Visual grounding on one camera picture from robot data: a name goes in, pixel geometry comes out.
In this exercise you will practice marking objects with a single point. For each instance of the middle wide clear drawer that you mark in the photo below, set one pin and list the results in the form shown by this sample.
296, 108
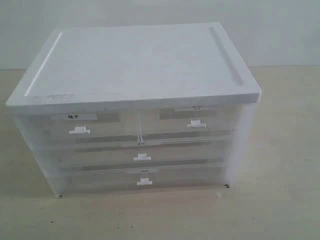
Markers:
189, 151

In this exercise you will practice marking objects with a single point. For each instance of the wide clear drawer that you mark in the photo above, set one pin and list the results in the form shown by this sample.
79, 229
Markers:
148, 177
189, 151

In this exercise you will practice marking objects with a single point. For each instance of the white translucent drawer cabinet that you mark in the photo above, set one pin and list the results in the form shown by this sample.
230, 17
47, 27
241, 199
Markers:
87, 70

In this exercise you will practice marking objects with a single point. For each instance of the bottom wide clear drawer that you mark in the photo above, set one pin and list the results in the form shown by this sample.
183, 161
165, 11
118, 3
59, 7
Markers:
148, 177

